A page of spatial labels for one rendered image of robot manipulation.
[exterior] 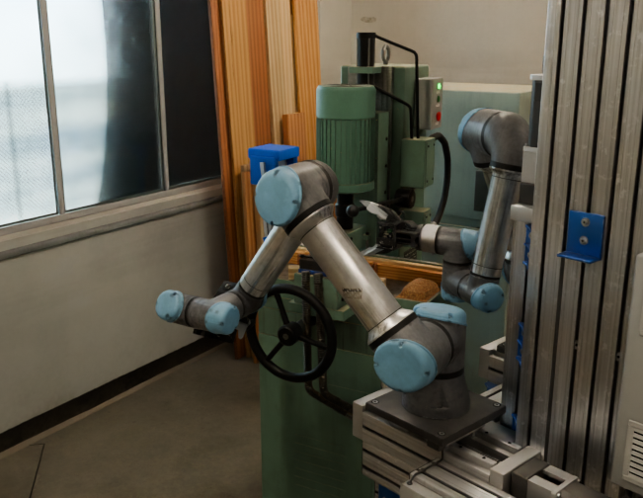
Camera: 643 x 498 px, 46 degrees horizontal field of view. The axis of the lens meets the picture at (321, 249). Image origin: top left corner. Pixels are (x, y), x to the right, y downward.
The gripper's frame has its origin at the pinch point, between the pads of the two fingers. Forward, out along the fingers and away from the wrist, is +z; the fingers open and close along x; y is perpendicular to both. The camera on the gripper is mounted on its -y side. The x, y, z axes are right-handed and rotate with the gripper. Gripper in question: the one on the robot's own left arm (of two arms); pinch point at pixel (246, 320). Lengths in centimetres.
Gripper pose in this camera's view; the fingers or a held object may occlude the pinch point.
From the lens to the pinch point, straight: 213.6
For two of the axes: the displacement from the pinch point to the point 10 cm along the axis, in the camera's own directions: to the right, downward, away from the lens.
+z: 4.5, 2.5, 8.6
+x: 8.6, 1.4, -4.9
